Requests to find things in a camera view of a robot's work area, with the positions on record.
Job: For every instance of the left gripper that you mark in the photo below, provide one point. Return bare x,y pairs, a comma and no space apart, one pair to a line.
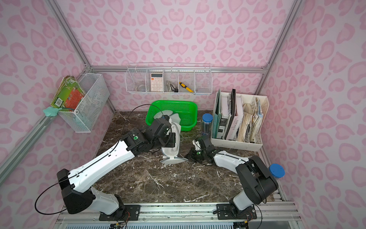
172,135

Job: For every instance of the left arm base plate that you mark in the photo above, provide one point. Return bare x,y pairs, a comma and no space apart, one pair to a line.
128,212

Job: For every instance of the beige papers in organizer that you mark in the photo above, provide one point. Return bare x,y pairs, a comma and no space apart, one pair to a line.
251,123

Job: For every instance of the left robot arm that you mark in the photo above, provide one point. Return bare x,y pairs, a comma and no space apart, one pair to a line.
77,185

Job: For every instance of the white calculator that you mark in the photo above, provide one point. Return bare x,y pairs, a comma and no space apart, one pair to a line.
157,82

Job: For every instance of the white mesh bag in basket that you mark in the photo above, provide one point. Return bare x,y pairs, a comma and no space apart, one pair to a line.
174,117

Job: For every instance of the mint green star hook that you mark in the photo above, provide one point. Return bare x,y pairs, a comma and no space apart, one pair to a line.
51,111

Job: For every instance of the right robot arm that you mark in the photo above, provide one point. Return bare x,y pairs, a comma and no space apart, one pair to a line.
257,180

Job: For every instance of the round metal tin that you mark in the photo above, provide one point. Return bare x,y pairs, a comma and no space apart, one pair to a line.
141,88

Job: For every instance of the white file organizer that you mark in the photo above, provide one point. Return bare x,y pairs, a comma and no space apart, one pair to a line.
234,144

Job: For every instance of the yellow black utility knife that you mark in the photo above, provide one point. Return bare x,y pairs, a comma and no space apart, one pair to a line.
186,87

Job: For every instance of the white book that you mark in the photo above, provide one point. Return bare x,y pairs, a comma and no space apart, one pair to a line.
237,118

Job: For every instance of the white mesh laundry bag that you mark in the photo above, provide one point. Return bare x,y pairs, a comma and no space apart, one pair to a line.
170,154

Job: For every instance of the pencil tube blue lid standing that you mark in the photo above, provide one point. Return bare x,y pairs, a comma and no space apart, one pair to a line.
207,120

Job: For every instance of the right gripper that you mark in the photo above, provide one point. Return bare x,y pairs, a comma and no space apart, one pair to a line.
198,150

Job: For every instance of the green red booklet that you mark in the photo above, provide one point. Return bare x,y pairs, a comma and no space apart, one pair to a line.
68,95

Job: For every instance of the pencil tube blue lid lying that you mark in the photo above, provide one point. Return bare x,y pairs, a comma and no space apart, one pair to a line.
277,171

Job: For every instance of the green plastic basket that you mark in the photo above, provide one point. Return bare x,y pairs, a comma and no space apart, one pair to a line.
186,110

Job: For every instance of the black binder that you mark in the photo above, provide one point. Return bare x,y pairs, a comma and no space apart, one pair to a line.
232,103

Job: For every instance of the white wire shelf back wall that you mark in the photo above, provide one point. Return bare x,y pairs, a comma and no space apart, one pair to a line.
198,78

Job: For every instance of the metal clips in shelf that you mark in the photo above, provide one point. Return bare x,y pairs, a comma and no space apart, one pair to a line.
172,88

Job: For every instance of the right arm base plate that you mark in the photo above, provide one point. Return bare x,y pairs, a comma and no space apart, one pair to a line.
230,211

